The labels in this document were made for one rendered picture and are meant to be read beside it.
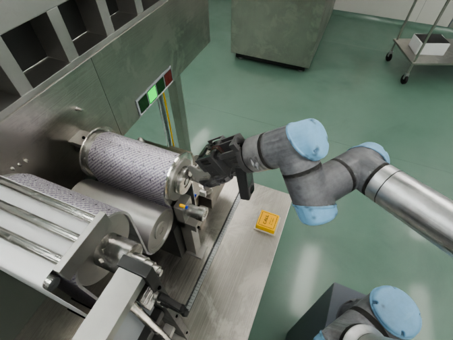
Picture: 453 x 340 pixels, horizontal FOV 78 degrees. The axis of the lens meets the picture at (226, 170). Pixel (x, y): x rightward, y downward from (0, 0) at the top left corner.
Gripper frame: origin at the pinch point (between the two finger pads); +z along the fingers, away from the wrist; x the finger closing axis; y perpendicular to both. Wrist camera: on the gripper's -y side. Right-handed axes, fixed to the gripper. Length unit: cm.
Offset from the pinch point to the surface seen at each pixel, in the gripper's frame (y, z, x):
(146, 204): 3.8, 9.0, 10.8
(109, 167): 15.6, 14.6, 7.5
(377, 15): -131, 29, -448
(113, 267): 7.9, -5.8, 29.7
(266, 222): -37.4, 6.8, -12.6
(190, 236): -15.9, 14.2, 7.3
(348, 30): -116, 58, -401
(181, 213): -4.3, 5.3, 8.0
